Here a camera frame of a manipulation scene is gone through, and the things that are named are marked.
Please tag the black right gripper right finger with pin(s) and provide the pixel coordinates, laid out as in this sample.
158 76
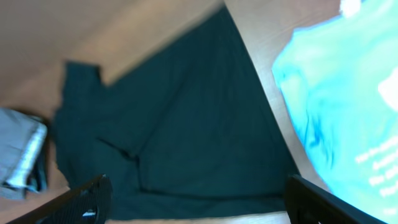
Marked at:
306 203

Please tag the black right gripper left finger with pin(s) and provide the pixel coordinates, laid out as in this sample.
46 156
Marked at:
88 204

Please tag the black t-shirt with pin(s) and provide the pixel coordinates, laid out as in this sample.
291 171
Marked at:
187 134

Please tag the folded grey shorts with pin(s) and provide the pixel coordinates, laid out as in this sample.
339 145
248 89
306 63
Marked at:
22 155

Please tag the light blue printed t-shirt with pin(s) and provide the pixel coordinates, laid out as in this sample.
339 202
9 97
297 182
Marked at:
339 82

